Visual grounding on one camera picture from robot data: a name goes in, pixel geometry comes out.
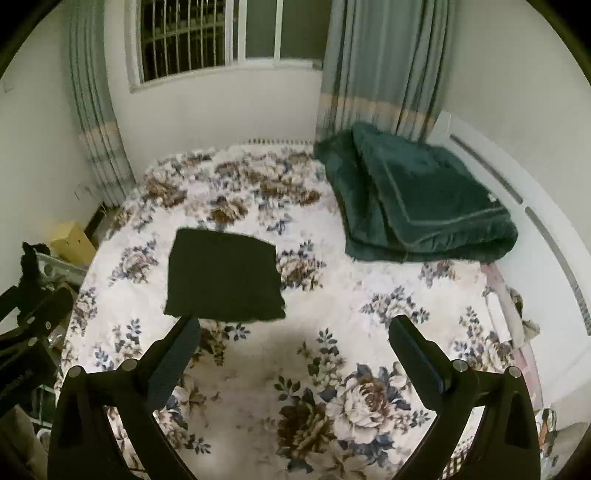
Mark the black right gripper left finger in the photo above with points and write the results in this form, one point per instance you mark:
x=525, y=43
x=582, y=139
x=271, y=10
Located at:
x=83, y=445

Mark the barred window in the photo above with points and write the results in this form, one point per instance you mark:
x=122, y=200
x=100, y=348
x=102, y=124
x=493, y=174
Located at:
x=166, y=39

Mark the yellow cardboard box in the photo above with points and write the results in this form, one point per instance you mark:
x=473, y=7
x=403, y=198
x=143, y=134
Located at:
x=70, y=243

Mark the grey green curtain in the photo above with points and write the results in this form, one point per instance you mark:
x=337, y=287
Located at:
x=386, y=63
x=92, y=107

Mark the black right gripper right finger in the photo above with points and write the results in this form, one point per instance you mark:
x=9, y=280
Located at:
x=506, y=443

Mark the black striped knit sweater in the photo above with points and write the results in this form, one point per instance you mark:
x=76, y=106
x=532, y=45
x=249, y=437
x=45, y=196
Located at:
x=223, y=277

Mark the dark teal folded blanket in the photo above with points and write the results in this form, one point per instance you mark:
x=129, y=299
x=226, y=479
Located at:
x=404, y=201

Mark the white floral bed blanket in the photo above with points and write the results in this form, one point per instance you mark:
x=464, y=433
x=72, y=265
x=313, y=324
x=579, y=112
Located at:
x=318, y=394

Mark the white bed headboard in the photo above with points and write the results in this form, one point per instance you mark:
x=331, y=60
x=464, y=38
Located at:
x=549, y=264

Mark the left grey green curtain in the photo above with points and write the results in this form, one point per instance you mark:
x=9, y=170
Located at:
x=92, y=107

